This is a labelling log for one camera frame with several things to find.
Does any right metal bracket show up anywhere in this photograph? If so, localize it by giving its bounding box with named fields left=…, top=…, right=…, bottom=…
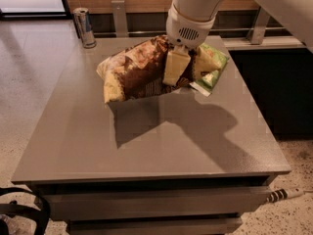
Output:
left=247, top=7, right=270, bottom=45

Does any green chip bag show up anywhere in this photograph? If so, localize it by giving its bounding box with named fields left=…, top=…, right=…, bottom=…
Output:
left=190, top=43, right=229, bottom=97

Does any grey cabinet drawer front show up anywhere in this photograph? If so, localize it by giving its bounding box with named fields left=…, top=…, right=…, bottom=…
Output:
left=46, top=186, right=270, bottom=220

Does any silver blue redbull can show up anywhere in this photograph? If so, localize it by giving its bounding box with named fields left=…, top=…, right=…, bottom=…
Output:
left=73, top=7, right=96, bottom=48

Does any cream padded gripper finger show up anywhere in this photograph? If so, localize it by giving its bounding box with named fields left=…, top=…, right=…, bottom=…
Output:
left=163, top=46, right=191, bottom=86

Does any metal bracket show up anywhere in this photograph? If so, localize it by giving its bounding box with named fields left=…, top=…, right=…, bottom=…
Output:
left=112, top=0, right=128, bottom=37
left=247, top=7, right=270, bottom=45

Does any brown yellow chip bag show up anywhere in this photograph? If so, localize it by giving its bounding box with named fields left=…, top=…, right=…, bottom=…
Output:
left=97, top=35, right=198, bottom=103

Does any left metal bracket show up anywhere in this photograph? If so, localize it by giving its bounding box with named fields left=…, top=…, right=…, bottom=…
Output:
left=112, top=0, right=128, bottom=37

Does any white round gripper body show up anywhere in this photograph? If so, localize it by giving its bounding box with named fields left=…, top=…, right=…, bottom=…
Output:
left=166, top=5, right=214, bottom=49

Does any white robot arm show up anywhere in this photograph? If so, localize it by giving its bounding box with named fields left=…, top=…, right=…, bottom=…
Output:
left=163, top=0, right=313, bottom=85

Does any black chair armrest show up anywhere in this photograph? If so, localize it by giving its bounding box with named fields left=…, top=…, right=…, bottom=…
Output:
left=0, top=187, right=51, bottom=235

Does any horizontal metal rail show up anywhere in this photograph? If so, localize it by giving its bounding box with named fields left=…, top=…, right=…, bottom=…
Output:
left=94, top=27, right=278, bottom=37

